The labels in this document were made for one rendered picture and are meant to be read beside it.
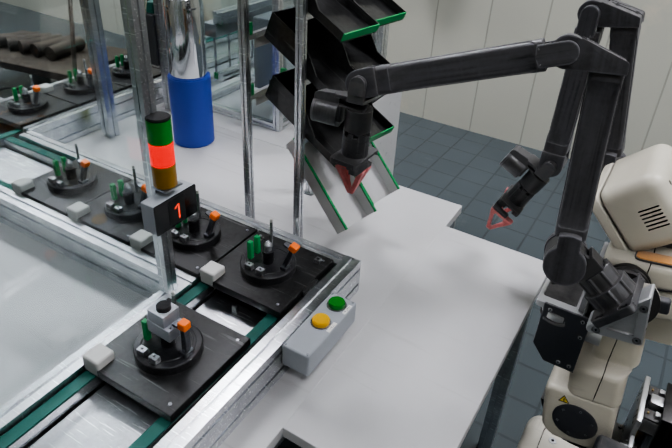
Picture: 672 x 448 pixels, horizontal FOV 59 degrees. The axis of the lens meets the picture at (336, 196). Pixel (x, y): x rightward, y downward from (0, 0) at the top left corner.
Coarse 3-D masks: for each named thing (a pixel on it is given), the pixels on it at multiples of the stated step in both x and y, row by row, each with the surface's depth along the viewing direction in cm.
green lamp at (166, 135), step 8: (168, 120) 116; (152, 128) 115; (160, 128) 115; (168, 128) 116; (152, 136) 116; (160, 136) 116; (168, 136) 117; (152, 144) 117; (160, 144) 117; (168, 144) 118
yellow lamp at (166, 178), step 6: (156, 168) 120; (168, 168) 120; (174, 168) 122; (156, 174) 120; (162, 174) 120; (168, 174) 121; (174, 174) 122; (156, 180) 121; (162, 180) 121; (168, 180) 121; (174, 180) 123; (156, 186) 122; (162, 186) 122; (168, 186) 122; (174, 186) 123
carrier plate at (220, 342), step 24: (192, 312) 133; (120, 336) 126; (216, 336) 127; (240, 336) 127; (120, 360) 120; (216, 360) 121; (120, 384) 115; (144, 384) 115; (168, 384) 116; (192, 384) 116; (168, 408) 111
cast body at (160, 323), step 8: (160, 304) 117; (168, 304) 117; (152, 312) 116; (160, 312) 116; (168, 312) 116; (176, 312) 118; (152, 320) 117; (160, 320) 116; (168, 320) 116; (176, 320) 119; (152, 328) 119; (160, 328) 117; (168, 328) 117; (176, 328) 118; (160, 336) 118; (168, 336) 116; (176, 336) 118
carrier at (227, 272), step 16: (272, 224) 149; (256, 240) 148; (272, 240) 151; (240, 256) 152; (256, 256) 149; (272, 256) 146; (304, 256) 153; (320, 256) 153; (208, 272) 142; (224, 272) 145; (240, 272) 146; (256, 272) 142; (272, 272) 144; (288, 272) 144; (304, 272) 147; (320, 272) 148; (224, 288) 141; (240, 288) 141; (256, 288) 141; (272, 288) 141; (288, 288) 142; (304, 288) 142; (256, 304) 138; (272, 304) 137; (288, 304) 137
